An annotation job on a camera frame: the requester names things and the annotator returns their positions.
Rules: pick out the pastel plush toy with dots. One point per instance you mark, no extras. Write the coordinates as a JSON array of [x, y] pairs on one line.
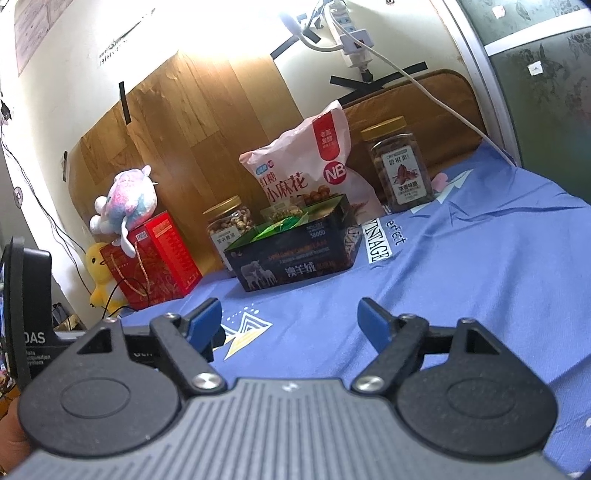
[[129, 198]]

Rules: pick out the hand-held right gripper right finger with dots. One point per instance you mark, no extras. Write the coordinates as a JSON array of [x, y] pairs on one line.
[[374, 323]]

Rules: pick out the red gift bag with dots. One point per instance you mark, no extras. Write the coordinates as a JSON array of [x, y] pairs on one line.
[[161, 263]]

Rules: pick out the white flexible lamp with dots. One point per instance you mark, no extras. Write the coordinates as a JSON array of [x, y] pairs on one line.
[[291, 23]]

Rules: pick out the brown padded headboard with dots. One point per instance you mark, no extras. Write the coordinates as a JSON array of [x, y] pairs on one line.
[[415, 110]]

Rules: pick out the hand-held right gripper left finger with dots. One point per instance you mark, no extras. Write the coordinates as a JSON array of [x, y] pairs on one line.
[[203, 323]]

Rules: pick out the patterned glass door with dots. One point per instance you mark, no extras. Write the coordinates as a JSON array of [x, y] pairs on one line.
[[545, 83]]

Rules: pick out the wooden board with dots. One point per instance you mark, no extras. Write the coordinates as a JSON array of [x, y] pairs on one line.
[[194, 129]]

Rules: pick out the pecan jar with gold lid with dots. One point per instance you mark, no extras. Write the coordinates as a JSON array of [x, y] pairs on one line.
[[401, 170]]

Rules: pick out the blue printed bed sheet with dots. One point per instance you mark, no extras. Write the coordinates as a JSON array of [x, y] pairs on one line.
[[461, 258]]

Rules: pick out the large pink snack bag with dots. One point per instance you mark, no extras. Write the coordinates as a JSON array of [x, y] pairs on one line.
[[300, 157]]

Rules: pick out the cashew jar with gold lid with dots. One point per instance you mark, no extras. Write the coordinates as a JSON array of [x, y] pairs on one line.
[[228, 235]]

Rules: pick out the white wall paper sheet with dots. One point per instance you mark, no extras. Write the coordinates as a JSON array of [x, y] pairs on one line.
[[55, 27]]

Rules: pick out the person's left hand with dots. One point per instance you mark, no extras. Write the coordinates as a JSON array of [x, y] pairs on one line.
[[11, 434]]

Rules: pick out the black printed cardboard box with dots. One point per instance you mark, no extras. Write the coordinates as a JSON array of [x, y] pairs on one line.
[[286, 263]]

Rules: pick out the white power strip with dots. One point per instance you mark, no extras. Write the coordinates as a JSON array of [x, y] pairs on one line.
[[351, 37]]

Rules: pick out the black tape strip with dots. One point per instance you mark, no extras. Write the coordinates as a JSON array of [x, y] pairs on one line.
[[295, 44], [125, 104], [378, 76]]

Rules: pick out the yellow duck plush toy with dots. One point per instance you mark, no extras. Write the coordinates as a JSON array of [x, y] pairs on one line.
[[99, 272]]

